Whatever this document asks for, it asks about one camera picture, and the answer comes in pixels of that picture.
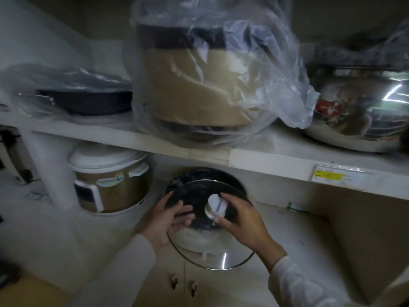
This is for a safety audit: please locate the white shelf support post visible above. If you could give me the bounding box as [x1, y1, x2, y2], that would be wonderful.
[20, 129, 81, 211]

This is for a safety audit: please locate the person's left hand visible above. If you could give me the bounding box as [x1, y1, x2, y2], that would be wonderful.
[140, 191, 196, 253]

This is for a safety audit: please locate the glass lid with white knob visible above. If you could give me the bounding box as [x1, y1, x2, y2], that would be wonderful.
[166, 179, 255, 271]

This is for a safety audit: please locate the black cooking pot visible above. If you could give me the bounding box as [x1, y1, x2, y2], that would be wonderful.
[164, 167, 249, 221]

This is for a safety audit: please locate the gold rice cooker white lid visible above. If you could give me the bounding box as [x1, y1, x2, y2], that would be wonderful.
[68, 141, 151, 215]

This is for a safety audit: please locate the shiny stainless steel pot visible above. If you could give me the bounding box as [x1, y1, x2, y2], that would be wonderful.
[303, 66, 409, 154]

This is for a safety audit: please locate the person's left forearm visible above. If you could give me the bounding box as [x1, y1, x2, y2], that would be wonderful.
[68, 234, 157, 307]

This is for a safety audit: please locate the large gold black cooker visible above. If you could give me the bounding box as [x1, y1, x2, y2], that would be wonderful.
[137, 22, 267, 133]

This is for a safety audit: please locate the white shelf board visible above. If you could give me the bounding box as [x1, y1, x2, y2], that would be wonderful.
[0, 107, 409, 202]

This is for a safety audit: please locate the person's right forearm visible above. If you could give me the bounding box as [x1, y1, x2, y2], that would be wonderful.
[268, 255, 409, 307]

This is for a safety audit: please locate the person's right hand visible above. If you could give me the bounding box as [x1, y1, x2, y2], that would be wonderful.
[213, 192, 288, 273]

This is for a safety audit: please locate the yellow white shelf label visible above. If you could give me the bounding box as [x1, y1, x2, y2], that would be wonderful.
[311, 164, 374, 191]

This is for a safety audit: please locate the clear plastic bag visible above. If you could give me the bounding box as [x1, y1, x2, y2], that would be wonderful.
[122, 0, 321, 148]
[0, 61, 134, 122]

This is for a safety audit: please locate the black frying pan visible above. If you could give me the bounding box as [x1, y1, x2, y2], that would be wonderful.
[36, 71, 133, 117]

